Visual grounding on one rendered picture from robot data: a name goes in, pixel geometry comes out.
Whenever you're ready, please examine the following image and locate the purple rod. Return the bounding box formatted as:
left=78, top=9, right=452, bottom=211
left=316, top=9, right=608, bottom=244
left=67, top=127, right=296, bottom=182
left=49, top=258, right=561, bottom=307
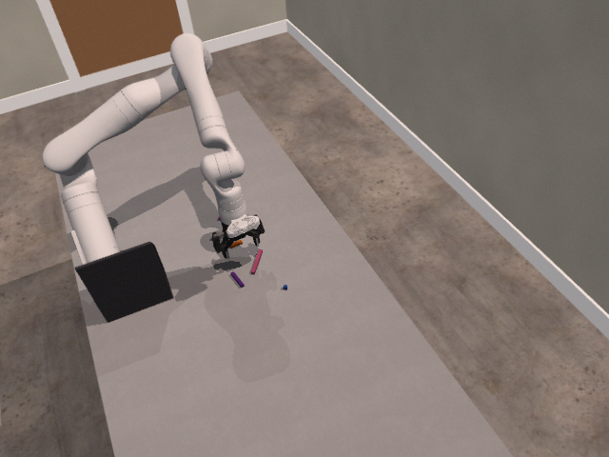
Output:
left=231, top=271, right=245, bottom=288

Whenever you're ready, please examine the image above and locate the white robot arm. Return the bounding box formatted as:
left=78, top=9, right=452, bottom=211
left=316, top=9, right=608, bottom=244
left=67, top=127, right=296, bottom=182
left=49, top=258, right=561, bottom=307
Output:
left=42, top=33, right=260, bottom=265

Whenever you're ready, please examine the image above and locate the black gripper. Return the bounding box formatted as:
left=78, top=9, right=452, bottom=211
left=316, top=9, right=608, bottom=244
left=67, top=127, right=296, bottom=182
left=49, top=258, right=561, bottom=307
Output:
left=212, top=214, right=265, bottom=259

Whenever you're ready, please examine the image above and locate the pink rod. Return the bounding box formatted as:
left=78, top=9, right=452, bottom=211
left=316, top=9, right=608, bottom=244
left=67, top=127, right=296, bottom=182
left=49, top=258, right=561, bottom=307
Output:
left=251, top=249, right=263, bottom=274

